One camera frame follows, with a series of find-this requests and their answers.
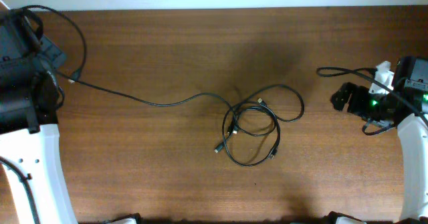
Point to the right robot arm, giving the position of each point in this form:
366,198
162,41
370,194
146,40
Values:
397,99

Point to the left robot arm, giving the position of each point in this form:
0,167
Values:
30,137

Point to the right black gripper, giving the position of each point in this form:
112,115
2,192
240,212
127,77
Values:
358,99

